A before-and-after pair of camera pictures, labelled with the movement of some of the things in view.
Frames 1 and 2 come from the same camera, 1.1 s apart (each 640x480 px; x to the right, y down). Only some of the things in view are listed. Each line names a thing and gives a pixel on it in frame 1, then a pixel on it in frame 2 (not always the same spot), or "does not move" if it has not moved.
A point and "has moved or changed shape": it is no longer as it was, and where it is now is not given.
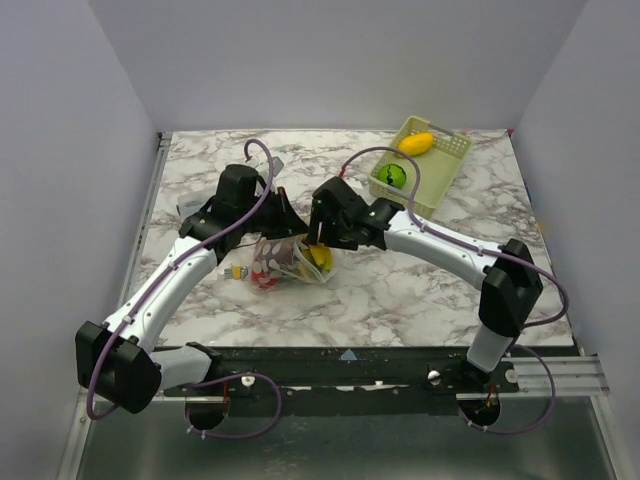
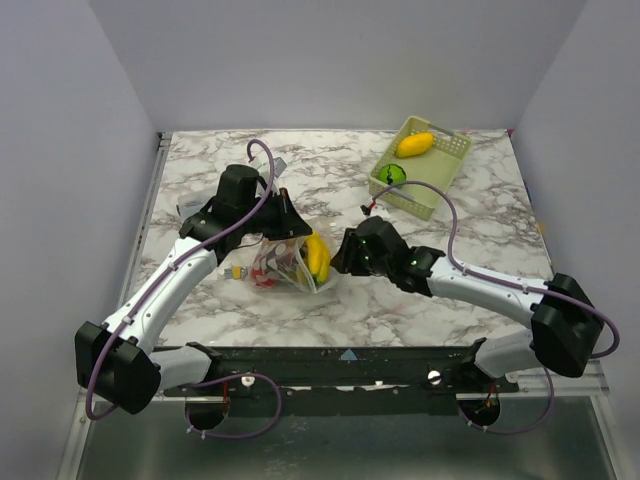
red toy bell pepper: x=262 y=279 does not move
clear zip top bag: x=289 y=259 has moved or changed shape
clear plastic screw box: x=192 y=203 does not move
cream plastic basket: x=429 y=175 does not move
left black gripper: x=271 y=196 does not move
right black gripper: x=326 y=215 -> x=354 y=248
